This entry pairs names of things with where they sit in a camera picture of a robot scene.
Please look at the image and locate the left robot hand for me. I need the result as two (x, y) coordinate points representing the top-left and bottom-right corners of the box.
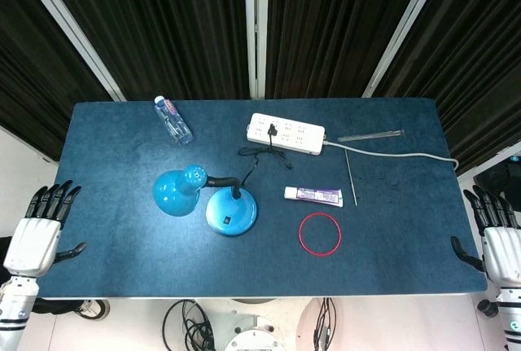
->
(2, 180), (88, 279)

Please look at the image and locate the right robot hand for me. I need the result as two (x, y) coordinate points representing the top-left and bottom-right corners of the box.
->
(450, 184), (521, 287)

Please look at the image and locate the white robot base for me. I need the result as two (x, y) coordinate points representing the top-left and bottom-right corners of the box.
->
(211, 309), (300, 351)

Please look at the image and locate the blue desk lamp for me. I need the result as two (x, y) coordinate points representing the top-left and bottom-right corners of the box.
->
(152, 164), (259, 237)

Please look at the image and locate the thin metal rod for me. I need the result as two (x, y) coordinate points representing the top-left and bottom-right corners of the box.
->
(344, 148), (359, 207)

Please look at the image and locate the clear glass tube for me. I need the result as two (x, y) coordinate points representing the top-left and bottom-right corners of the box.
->
(337, 129), (405, 143)

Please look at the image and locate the clear plastic water bottle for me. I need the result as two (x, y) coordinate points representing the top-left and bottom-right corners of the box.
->
(153, 95), (194, 146)

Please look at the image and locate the white purple toothpaste tube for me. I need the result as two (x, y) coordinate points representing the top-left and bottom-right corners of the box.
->
(283, 186), (344, 208)

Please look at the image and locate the blue table mat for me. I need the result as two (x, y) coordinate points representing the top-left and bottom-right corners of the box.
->
(35, 97), (488, 300)

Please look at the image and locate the white power strip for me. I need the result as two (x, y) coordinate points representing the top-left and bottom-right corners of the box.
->
(246, 112), (326, 156)

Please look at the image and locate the grey power strip cable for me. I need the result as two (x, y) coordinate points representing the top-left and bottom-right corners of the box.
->
(323, 140), (461, 172)

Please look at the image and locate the red ring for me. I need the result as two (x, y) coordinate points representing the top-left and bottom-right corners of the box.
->
(298, 212), (343, 256)

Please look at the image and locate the black cable bundle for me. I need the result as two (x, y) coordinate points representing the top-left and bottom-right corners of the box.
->
(161, 298), (216, 351)

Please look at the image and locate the black cable with connector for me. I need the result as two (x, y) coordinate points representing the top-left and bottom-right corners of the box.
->
(312, 296), (338, 351)

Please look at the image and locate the white partition frame post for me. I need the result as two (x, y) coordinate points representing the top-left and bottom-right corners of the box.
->
(243, 0), (270, 101)
(11, 0), (126, 103)
(361, 0), (451, 99)

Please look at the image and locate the black power plug and cable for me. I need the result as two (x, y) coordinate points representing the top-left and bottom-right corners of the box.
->
(238, 124), (294, 189)

